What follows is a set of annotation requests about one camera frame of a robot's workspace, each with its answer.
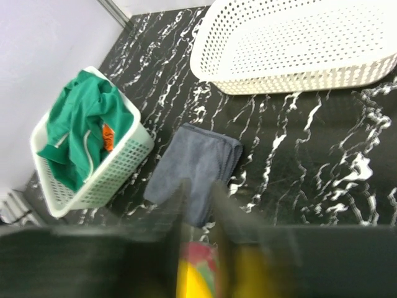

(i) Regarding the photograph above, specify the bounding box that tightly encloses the folded grey-blue towel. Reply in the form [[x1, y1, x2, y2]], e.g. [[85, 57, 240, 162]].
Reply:
[[143, 123, 243, 228]]

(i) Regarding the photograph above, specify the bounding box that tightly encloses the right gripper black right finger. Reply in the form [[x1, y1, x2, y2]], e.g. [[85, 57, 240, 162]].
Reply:
[[211, 182, 396, 297]]

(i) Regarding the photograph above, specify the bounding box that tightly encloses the aluminium frame rail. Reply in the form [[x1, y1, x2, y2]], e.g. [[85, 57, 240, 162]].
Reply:
[[97, 0, 130, 28]]

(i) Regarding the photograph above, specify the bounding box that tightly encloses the clear zip top bag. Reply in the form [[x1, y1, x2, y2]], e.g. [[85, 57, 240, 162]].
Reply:
[[176, 242, 274, 297]]

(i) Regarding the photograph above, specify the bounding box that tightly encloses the white square-hole laundry basket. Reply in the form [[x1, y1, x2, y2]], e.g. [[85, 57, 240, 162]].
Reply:
[[30, 66, 155, 218]]

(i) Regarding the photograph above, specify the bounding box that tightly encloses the white round-hole basket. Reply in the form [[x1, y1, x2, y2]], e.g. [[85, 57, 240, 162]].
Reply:
[[190, 1, 396, 95]]

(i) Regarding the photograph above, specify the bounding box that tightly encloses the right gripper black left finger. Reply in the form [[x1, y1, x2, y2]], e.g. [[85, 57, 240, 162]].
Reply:
[[1, 179, 190, 297]]

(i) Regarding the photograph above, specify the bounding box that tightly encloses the green garment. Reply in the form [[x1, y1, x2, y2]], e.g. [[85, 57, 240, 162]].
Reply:
[[37, 70, 135, 192]]

